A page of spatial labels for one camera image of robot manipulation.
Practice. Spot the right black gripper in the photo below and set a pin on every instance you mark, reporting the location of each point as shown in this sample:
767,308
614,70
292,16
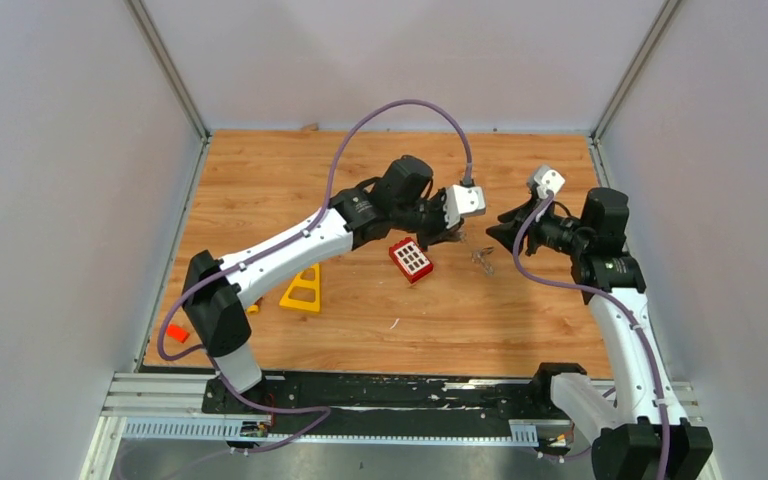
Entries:
504,232

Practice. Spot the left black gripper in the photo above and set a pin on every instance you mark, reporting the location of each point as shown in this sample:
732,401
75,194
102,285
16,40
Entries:
443,231

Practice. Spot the grey metal keyring disc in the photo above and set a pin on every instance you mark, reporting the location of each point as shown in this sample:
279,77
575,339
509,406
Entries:
481,257

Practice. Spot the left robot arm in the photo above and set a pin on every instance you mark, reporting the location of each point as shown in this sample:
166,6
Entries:
218,290

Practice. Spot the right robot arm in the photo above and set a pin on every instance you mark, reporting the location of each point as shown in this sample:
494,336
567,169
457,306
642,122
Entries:
644,432

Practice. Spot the red window toy block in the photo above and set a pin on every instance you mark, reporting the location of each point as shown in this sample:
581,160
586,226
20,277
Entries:
411,260

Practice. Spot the yellow triangular toy block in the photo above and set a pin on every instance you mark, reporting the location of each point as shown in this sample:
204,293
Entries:
304,292

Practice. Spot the orange cube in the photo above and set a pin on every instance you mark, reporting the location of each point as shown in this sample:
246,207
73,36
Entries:
177,333

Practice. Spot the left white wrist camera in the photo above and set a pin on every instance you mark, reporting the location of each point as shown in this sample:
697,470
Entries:
463,202

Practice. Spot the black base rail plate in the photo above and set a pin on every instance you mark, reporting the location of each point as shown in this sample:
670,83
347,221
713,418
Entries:
392,404

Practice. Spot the white slotted cable duct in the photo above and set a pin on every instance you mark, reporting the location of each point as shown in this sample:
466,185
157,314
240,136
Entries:
522,435

